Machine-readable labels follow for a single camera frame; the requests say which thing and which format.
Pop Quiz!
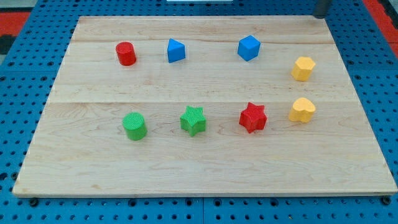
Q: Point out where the blue cube block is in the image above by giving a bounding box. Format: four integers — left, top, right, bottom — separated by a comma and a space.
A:
237, 35, 261, 62

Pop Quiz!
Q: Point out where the green star block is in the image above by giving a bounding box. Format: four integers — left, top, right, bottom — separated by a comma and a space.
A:
180, 106, 206, 137

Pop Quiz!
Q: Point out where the red star block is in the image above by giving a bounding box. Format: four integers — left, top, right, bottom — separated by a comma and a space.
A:
239, 102, 267, 133

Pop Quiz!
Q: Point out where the blue triangular prism block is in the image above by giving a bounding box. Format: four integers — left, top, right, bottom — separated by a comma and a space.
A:
167, 39, 186, 63

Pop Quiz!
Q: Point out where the green cylinder block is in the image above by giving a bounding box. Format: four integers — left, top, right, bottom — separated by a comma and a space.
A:
122, 112, 147, 141

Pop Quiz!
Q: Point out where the red cylinder block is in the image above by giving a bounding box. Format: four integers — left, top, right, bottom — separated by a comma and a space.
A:
115, 42, 136, 66

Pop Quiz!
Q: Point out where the yellow heart block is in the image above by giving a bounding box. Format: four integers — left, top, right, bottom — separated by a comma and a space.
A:
288, 98, 317, 123

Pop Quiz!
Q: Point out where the yellow hexagon block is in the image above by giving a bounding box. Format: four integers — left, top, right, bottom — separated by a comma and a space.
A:
291, 57, 316, 82

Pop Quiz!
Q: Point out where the light wooden board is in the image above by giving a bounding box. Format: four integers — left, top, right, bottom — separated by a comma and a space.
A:
13, 16, 397, 198

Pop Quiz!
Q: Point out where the dark grey cylindrical pole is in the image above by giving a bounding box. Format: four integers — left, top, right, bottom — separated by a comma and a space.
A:
312, 0, 333, 19

